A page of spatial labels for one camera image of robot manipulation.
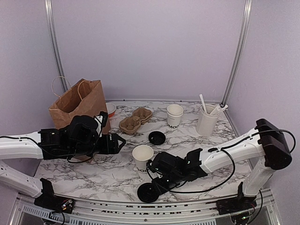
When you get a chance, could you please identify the white paper coffee cup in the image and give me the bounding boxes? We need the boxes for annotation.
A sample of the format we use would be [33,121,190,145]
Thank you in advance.
[132,145,154,173]

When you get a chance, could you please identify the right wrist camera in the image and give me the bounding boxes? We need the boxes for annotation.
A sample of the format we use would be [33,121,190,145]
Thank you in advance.
[146,159,163,177]

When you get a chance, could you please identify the left aluminium frame post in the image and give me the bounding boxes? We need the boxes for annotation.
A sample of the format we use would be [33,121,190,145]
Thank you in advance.
[44,0,69,92]

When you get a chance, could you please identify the black cup lid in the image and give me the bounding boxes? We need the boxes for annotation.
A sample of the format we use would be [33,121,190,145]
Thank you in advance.
[137,183,159,203]

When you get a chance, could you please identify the orange white bowl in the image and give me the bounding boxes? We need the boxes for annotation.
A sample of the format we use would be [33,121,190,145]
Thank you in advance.
[106,102,116,118]

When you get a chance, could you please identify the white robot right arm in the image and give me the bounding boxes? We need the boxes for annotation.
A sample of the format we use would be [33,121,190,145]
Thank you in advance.
[148,119,292,210]

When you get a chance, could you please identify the stack of white paper cups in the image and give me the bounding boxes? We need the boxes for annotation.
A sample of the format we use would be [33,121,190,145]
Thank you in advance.
[166,104,184,129]

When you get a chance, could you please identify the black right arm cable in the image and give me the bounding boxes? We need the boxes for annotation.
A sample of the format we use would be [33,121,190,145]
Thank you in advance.
[168,130,296,194]

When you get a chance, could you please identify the stacked cardboard cup carriers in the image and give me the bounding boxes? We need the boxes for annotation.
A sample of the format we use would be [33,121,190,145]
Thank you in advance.
[119,107,152,135]

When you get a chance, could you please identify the white wrapped straw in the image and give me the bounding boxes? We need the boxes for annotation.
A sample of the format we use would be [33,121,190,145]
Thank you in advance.
[199,94,207,113]

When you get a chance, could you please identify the brown paper bag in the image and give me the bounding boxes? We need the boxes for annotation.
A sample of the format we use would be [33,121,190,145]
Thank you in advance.
[47,79,111,164]

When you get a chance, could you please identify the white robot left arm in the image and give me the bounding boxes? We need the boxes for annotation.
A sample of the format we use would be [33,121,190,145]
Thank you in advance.
[0,112,126,213]

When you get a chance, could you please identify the aluminium front rail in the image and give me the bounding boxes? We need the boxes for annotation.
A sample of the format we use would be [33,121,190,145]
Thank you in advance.
[8,189,283,225]

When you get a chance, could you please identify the aluminium frame post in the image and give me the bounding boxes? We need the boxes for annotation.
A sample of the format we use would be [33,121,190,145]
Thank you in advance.
[221,0,253,105]
[44,0,69,92]

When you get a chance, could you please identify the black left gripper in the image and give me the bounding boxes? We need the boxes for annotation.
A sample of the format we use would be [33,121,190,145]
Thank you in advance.
[69,133,126,157]

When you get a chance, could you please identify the right aluminium frame post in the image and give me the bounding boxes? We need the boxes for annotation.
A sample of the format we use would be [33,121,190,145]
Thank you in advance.
[221,0,253,105]

